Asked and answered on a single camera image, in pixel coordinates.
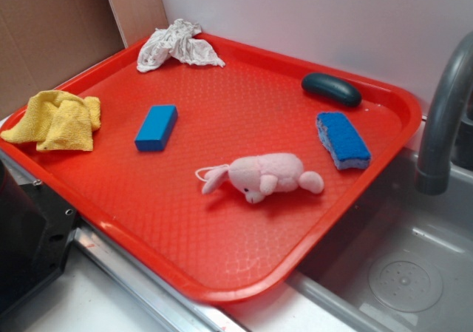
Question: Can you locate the yellow cloth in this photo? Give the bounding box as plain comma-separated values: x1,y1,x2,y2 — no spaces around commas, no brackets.
1,90,101,152

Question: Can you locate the blue wooden block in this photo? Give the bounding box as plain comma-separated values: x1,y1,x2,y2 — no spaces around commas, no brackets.
135,104,178,152

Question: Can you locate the red plastic tray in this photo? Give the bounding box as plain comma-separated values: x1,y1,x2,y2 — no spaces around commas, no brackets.
1,34,422,305

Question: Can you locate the grey plastic sink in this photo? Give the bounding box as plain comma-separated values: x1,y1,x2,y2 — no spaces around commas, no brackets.
288,150,472,331

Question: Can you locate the dark green oval soap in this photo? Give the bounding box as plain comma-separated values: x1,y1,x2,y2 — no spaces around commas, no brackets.
301,72,362,107

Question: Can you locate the brown cardboard panel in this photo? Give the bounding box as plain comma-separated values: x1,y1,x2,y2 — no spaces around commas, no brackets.
1,0,168,118

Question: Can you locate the grey faucet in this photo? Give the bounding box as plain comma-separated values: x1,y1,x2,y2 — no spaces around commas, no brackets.
415,33,472,195

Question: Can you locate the pink plush toy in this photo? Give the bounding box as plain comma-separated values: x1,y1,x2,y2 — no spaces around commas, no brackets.
195,153,324,204

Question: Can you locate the blue sponge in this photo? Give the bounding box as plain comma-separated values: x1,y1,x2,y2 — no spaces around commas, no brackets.
316,112,372,170

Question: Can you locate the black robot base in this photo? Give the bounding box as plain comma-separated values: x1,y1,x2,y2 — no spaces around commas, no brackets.
1,163,78,318

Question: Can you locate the white crumpled cloth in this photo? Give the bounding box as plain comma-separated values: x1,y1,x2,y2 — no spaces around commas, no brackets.
137,18,225,73

